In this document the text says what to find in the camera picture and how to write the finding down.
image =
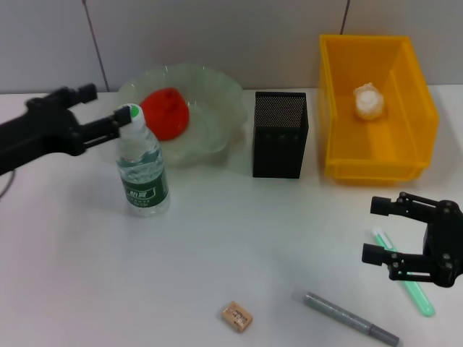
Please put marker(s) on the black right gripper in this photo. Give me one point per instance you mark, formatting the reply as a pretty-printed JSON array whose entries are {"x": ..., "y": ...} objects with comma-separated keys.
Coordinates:
[{"x": 446, "y": 242}]

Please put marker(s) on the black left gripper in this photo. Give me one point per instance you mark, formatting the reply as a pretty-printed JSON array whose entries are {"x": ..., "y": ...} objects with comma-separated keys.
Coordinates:
[{"x": 40, "y": 133}]

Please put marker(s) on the green pen with white cap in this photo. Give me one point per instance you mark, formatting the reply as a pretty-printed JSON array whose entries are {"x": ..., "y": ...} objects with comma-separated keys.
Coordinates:
[{"x": 421, "y": 300}]

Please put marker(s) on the orange fruit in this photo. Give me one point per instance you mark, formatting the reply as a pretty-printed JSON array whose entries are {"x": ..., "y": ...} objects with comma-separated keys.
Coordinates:
[{"x": 170, "y": 119}]

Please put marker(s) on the clear water bottle green label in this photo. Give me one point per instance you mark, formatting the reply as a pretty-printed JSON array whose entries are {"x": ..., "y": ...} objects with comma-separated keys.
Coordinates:
[{"x": 143, "y": 188}]

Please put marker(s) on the grey marker pen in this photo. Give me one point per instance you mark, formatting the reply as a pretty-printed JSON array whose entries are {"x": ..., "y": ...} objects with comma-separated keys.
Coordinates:
[{"x": 340, "y": 314}]

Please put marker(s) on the white paper ball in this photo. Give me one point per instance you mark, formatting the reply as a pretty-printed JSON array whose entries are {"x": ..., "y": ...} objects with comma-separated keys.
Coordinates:
[{"x": 369, "y": 103}]

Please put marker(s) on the tan eraser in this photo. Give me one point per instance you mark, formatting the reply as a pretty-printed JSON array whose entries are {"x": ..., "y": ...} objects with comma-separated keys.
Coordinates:
[{"x": 237, "y": 316}]

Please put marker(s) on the black mesh pen holder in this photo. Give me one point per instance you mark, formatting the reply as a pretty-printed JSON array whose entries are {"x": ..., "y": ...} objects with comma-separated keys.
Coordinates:
[{"x": 278, "y": 155}]

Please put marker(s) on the yellow plastic storage bin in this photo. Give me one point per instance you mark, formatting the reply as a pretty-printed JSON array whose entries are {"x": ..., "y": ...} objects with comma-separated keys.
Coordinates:
[{"x": 376, "y": 152}]

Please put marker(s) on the translucent green bowl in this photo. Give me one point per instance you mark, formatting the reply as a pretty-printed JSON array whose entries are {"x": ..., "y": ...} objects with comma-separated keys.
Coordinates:
[{"x": 213, "y": 101}]

